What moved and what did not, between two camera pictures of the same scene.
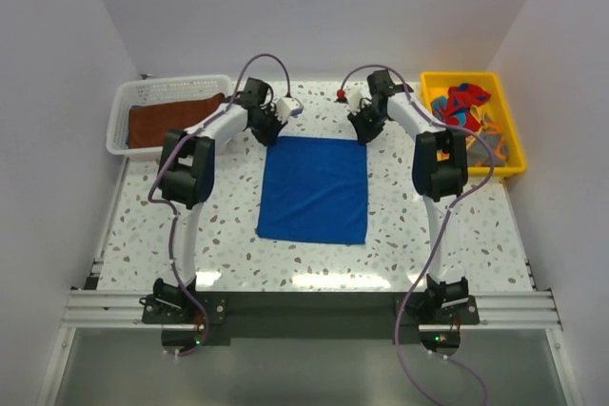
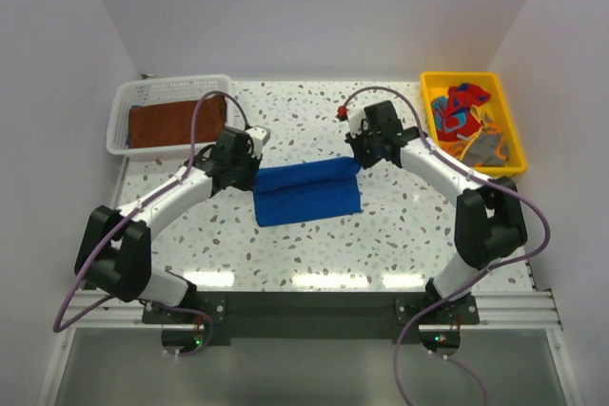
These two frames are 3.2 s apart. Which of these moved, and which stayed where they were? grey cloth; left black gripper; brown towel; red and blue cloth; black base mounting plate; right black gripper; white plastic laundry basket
Moved: right black gripper; left black gripper
Stayed: black base mounting plate; white plastic laundry basket; red and blue cloth; grey cloth; brown towel
